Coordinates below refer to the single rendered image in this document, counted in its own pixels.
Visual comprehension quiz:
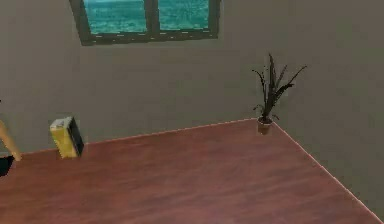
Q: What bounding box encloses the dark house plant in pot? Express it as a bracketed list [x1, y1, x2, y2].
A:
[251, 53, 308, 136]

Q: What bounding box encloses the yellow bin with black side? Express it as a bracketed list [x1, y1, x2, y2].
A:
[49, 116, 85, 159]

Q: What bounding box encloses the dark framed window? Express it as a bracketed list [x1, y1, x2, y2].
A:
[68, 0, 222, 47]

